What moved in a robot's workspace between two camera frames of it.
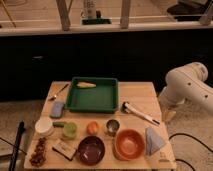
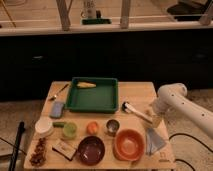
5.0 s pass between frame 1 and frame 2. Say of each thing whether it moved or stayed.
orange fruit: stayed
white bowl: stayed
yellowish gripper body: moved
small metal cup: stayed
